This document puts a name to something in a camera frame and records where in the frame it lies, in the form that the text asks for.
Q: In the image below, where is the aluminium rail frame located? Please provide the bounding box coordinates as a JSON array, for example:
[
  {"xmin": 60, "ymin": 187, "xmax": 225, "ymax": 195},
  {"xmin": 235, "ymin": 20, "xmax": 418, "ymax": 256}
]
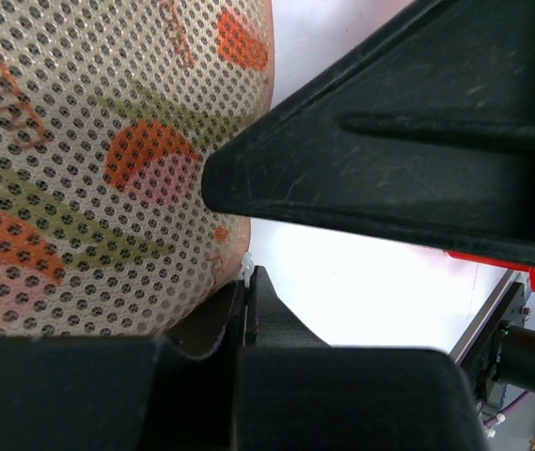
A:
[{"xmin": 449, "ymin": 270, "xmax": 528, "ymax": 372}]

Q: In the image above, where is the red plastic tray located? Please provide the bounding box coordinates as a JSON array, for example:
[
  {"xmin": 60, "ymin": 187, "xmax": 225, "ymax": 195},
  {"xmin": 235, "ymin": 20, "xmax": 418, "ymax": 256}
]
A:
[{"xmin": 447, "ymin": 251, "xmax": 535, "ymax": 292}]

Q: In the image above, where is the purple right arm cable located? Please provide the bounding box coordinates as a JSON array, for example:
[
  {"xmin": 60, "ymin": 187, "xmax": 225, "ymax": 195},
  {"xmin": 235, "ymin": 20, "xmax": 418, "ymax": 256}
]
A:
[{"xmin": 480, "ymin": 389, "xmax": 531, "ymax": 438}]

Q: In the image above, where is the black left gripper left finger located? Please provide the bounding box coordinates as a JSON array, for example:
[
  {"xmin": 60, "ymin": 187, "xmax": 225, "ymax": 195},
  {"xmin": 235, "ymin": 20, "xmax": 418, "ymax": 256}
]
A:
[{"xmin": 0, "ymin": 282, "xmax": 245, "ymax": 450}]

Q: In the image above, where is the pink mesh laundry bag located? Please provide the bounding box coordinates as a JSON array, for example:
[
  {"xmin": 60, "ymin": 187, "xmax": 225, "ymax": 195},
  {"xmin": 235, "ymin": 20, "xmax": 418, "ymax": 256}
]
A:
[{"xmin": 0, "ymin": 0, "xmax": 275, "ymax": 335}]

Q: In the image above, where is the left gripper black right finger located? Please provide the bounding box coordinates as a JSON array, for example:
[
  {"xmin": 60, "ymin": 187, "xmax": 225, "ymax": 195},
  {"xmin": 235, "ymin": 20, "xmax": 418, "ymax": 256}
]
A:
[{"xmin": 233, "ymin": 267, "xmax": 487, "ymax": 450}]

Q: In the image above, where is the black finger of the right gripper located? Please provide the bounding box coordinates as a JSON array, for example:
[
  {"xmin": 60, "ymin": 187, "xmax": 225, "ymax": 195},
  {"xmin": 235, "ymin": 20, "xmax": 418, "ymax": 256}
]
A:
[{"xmin": 202, "ymin": 1, "xmax": 535, "ymax": 267}]

